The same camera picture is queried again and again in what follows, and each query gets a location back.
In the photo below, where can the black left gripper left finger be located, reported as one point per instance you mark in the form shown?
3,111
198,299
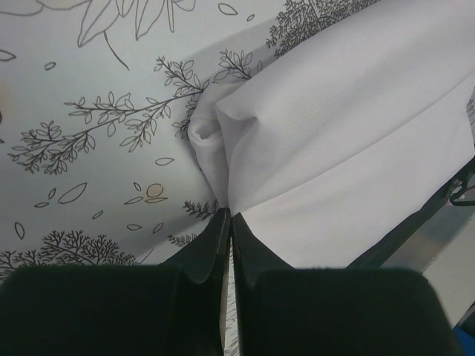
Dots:
172,308

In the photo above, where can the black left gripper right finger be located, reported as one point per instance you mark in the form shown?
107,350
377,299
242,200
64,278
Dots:
333,311

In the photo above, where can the white t shirt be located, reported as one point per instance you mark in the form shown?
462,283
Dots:
334,144

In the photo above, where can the floral patterned table mat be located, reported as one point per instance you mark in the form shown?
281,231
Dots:
97,168

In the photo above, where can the aluminium frame rail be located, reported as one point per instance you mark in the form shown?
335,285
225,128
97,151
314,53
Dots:
438,242

